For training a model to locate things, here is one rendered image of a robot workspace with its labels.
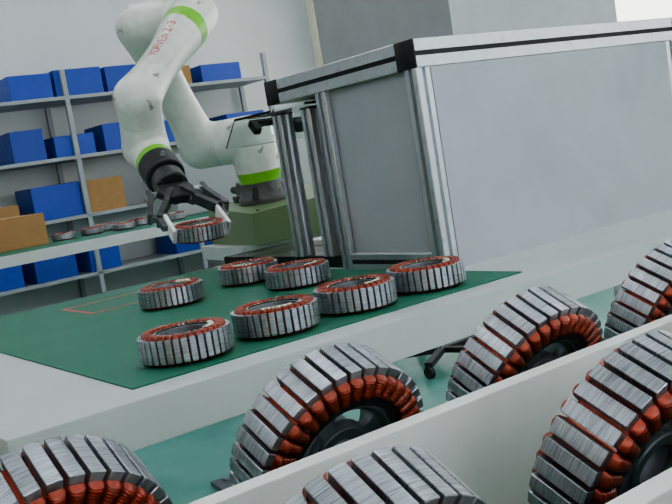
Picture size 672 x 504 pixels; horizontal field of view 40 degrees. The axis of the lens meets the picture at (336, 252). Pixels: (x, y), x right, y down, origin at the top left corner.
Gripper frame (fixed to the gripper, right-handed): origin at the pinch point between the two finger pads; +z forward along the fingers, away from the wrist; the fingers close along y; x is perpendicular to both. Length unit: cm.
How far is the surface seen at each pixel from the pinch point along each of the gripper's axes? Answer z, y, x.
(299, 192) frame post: 13.6, -15.1, 14.3
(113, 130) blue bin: -552, -145, -297
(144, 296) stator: 31.1, 22.3, 11.5
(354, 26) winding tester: 9, -25, 46
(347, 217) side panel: 31.8, -15.2, 20.2
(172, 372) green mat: 76, 34, 38
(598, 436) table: 132, 37, 85
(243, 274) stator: 27.9, 2.7, 8.9
